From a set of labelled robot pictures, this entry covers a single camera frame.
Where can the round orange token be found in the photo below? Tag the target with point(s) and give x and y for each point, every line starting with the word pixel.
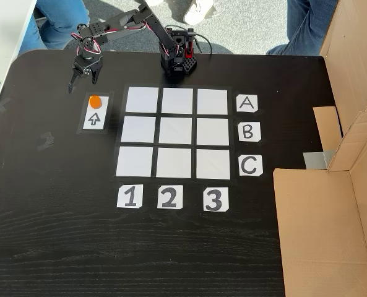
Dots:
pixel 95 102

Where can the seated person's legs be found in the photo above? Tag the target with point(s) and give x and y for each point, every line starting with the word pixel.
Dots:
pixel 62 18

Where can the white desk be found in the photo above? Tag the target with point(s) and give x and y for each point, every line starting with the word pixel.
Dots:
pixel 3 31

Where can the white nine-square grid sheet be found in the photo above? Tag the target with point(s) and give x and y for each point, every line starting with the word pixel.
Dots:
pixel 174 130

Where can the paper label number 2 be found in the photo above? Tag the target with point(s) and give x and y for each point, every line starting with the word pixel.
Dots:
pixel 170 197

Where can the person's white shoe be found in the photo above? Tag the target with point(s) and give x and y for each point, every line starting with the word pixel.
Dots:
pixel 154 2
pixel 198 10

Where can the paper label number 1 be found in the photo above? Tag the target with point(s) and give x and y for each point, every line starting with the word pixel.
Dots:
pixel 129 196

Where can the paper label letter C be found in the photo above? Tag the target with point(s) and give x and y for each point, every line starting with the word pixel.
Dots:
pixel 250 166

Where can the standing person's leg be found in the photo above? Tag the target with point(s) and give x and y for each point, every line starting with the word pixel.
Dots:
pixel 310 24

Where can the paper label number 3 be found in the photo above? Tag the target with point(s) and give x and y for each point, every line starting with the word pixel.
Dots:
pixel 215 199

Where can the brown cardboard box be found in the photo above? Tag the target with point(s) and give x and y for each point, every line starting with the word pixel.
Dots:
pixel 319 232

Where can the paper label letter B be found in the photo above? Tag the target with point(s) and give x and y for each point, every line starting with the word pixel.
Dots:
pixel 249 131

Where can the paper label letter A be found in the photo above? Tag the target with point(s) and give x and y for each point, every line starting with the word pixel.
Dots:
pixel 247 103

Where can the white arrow paper sheet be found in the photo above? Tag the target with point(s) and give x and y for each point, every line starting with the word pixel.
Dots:
pixel 100 124

